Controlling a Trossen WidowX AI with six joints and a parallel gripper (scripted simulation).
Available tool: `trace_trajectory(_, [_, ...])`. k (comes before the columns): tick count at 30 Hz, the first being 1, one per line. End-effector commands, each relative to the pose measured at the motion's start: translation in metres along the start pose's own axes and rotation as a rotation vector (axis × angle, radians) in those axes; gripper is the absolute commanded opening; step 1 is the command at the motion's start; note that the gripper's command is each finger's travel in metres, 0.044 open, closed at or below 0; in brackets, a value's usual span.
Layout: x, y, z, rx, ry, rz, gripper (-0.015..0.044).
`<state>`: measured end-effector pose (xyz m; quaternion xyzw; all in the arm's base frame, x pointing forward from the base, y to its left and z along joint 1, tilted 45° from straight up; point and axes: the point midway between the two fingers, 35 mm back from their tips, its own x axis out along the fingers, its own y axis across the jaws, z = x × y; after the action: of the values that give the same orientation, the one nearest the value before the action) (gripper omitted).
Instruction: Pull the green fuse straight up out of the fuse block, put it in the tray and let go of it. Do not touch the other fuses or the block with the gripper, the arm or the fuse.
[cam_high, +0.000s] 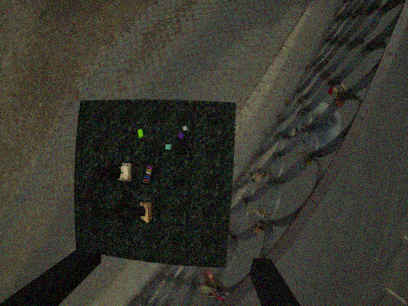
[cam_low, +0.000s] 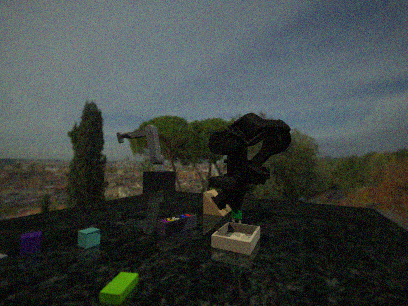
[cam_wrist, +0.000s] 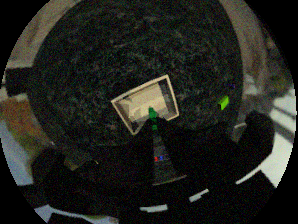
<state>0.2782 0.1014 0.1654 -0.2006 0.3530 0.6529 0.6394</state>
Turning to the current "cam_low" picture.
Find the teal block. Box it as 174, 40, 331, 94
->
77, 227, 100, 249

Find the green rectangular block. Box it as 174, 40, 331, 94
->
99, 272, 139, 305

